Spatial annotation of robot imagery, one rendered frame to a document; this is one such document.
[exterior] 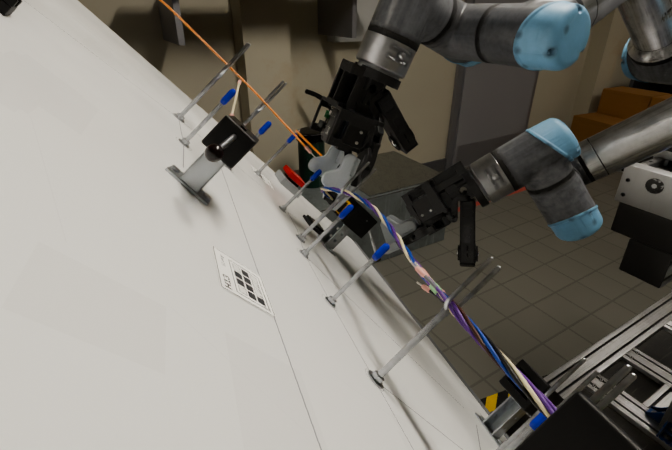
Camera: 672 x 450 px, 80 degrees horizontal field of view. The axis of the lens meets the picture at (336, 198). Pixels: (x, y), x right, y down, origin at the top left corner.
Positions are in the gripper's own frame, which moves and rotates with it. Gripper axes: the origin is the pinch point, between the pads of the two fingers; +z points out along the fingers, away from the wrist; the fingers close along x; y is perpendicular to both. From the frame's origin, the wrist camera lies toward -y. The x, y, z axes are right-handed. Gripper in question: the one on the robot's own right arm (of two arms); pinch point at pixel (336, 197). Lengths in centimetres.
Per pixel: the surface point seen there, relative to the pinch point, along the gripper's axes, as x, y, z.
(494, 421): 29.8, -18.3, 15.0
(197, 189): 17.9, 25.1, -4.3
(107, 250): 32.9, 31.8, -6.8
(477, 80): -237, -241, -55
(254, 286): 28.2, 21.6, -2.1
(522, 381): 40.3, 6.8, -5.1
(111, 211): 29.1, 31.8, -6.8
